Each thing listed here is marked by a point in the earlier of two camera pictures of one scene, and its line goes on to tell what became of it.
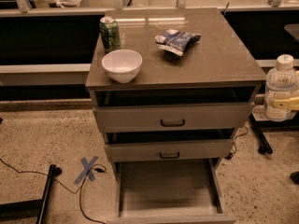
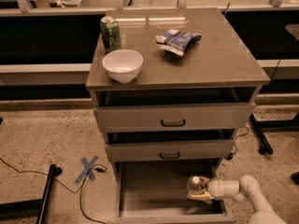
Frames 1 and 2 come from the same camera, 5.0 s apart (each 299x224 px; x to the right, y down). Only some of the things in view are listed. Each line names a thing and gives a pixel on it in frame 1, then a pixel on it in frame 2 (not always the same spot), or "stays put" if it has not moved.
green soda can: (109, 34) stays put
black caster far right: (294, 176) stays put
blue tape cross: (87, 171) stays put
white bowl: (122, 65) stays put
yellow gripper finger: (291, 104) → (206, 180)
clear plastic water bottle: (280, 82) → (195, 183)
